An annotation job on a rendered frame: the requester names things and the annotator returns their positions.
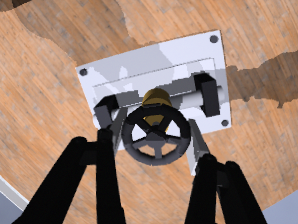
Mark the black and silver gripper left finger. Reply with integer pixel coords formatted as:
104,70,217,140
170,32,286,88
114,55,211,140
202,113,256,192
11,106,128,224

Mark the grey valve with black handwheel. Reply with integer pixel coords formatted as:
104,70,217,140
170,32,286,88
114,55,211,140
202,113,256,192
92,58,224,166

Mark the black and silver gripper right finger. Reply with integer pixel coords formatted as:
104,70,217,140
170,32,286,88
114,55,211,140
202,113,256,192
184,118,267,224

